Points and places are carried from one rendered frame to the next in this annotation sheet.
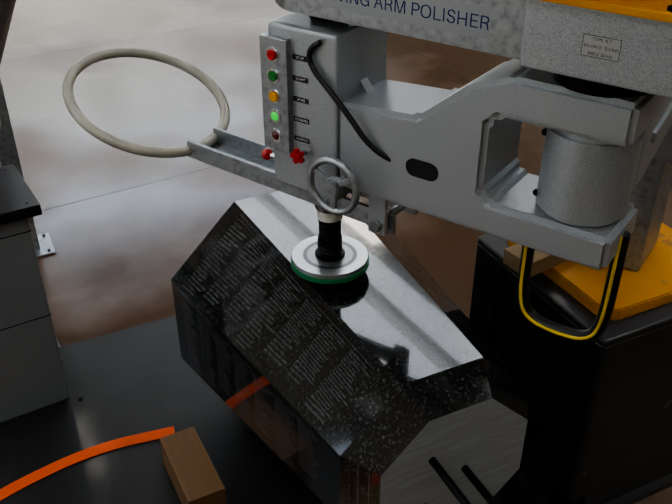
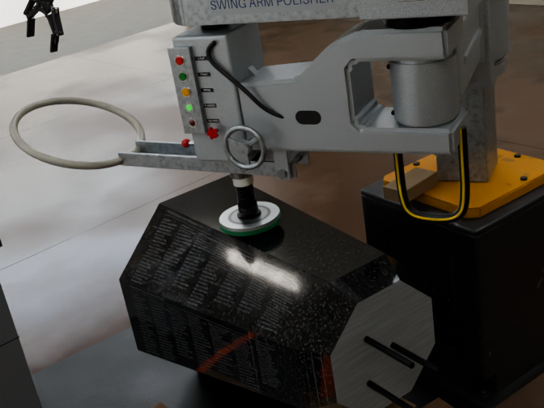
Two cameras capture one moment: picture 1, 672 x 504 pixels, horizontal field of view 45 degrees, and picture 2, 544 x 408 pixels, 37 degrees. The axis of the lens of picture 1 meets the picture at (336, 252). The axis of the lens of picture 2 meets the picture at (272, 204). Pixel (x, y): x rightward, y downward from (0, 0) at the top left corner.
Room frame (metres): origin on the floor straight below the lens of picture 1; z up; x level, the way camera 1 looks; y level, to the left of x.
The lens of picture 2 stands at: (-0.70, 0.19, 2.07)
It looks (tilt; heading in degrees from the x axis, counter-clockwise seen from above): 24 degrees down; 354
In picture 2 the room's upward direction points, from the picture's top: 10 degrees counter-clockwise
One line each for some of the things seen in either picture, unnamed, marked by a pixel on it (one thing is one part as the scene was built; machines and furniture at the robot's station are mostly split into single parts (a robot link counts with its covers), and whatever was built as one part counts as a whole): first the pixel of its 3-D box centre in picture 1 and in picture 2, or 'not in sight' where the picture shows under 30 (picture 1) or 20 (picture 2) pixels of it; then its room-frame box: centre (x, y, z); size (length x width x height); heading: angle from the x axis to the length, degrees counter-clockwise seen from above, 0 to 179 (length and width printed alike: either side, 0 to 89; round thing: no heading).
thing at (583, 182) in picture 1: (587, 165); (423, 84); (1.52, -0.52, 1.34); 0.19 x 0.19 x 0.20
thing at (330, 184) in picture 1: (341, 180); (249, 143); (1.73, -0.01, 1.20); 0.15 x 0.10 x 0.15; 55
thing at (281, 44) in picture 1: (278, 94); (188, 90); (1.84, 0.14, 1.37); 0.08 x 0.03 x 0.28; 55
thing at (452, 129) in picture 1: (467, 153); (337, 99); (1.66, -0.30, 1.30); 0.74 x 0.23 x 0.49; 55
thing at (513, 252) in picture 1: (539, 253); (410, 184); (2.01, -0.60, 0.81); 0.20 x 0.10 x 0.05; 124
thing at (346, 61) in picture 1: (356, 113); (248, 94); (1.85, -0.05, 1.32); 0.36 x 0.22 x 0.45; 55
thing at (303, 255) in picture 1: (330, 255); (249, 215); (1.89, 0.02, 0.87); 0.21 x 0.21 x 0.01
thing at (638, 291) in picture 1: (615, 252); (468, 175); (2.08, -0.85, 0.76); 0.49 x 0.49 x 0.05; 26
